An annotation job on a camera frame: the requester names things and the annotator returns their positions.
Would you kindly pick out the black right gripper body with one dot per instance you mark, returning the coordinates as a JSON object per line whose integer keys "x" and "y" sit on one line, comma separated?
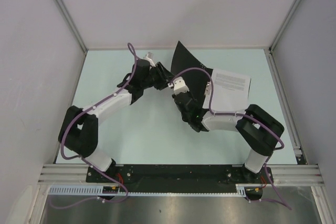
{"x": 185, "y": 118}

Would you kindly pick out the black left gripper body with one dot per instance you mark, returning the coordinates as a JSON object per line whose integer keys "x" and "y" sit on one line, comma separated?
{"x": 155, "y": 78}

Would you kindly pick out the red and black file folder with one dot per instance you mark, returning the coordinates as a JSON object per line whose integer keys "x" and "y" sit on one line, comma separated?
{"x": 198, "y": 78}

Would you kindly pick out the printed text paper sheet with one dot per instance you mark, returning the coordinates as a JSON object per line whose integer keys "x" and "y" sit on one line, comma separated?
{"x": 231, "y": 91}

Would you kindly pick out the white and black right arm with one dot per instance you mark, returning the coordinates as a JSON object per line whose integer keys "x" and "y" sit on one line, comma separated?
{"x": 259, "y": 129}

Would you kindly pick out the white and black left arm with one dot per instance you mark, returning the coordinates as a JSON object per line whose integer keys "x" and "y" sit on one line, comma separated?
{"x": 80, "y": 128}

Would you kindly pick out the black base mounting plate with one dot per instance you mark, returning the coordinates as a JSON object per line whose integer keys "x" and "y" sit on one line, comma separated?
{"x": 189, "y": 179}

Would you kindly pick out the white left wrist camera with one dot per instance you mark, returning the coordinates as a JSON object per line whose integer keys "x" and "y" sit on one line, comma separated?
{"x": 149, "y": 57}

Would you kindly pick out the light blue slotted cable duct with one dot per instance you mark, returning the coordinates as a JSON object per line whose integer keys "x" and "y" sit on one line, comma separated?
{"x": 74, "y": 190}

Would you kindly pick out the aluminium right side rail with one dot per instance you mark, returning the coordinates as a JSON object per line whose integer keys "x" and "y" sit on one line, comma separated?
{"x": 291, "y": 126}

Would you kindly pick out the aluminium front frame rail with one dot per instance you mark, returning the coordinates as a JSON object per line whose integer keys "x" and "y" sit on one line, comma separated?
{"x": 284, "y": 175}

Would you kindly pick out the aluminium left corner post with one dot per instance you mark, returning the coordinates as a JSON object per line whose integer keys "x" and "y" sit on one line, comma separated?
{"x": 61, "y": 6}

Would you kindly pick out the aluminium corner post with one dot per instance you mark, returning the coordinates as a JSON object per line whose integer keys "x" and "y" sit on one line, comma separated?
{"x": 294, "y": 6}
{"x": 61, "y": 6}

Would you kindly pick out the aluminium right corner post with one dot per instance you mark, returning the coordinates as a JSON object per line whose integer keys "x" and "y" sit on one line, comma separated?
{"x": 294, "y": 6}

